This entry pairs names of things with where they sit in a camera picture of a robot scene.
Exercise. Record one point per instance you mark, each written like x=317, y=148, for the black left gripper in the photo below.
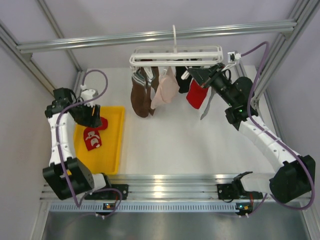
x=92, y=121

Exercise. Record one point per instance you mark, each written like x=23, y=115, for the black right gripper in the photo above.
x=204, y=74

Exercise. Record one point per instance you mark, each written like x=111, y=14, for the red santa sock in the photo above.
x=92, y=137
x=196, y=95

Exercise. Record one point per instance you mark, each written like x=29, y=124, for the black sock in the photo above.
x=183, y=79
x=195, y=59

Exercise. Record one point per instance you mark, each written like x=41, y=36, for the white plastic clip hanger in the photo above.
x=175, y=55

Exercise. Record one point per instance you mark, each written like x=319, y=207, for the grey sock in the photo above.
x=207, y=108

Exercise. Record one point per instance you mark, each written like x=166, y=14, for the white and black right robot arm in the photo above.
x=293, y=175

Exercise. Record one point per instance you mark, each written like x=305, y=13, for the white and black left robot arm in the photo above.
x=66, y=174

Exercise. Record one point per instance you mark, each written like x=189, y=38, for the pink sock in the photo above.
x=168, y=88

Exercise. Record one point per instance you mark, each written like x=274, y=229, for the yellow plastic tray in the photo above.
x=104, y=159

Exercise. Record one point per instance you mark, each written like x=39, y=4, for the maroon striped brown sock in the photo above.
x=151, y=88
x=139, y=93

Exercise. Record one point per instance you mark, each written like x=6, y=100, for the aluminium top crossbar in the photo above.
x=277, y=26

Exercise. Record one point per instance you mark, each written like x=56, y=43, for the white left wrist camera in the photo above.
x=88, y=95

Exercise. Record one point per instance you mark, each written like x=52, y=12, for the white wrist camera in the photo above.
x=233, y=57
x=88, y=95

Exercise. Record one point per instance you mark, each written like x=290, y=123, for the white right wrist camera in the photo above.
x=233, y=57

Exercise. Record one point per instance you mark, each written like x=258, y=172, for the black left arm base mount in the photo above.
x=113, y=193

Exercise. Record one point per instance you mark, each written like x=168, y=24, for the slotted grey cable duct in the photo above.
x=153, y=207

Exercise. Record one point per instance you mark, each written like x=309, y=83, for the aluminium left frame post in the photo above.
x=26, y=83

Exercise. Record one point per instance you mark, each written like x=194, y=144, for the aluminium frame post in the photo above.
x=26, y=83
x=302, y=13

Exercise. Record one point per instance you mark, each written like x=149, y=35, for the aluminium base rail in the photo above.
x=171, y=187

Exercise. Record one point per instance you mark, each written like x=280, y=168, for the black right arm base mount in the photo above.
x=229, y=192

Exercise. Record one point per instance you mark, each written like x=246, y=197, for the aluminium right frame post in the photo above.
x=302, y=13

